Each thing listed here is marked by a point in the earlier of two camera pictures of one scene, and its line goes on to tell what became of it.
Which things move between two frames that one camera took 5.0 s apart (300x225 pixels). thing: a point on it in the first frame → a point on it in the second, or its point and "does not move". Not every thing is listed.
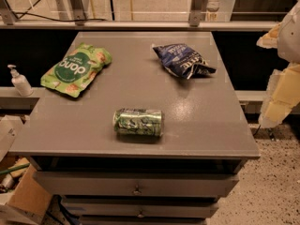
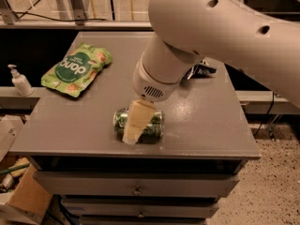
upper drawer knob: (137, 190) does not move
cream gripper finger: (282, 94) → (141, 112)
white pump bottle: (20, 82) does not move
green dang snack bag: (75, 71) does not move
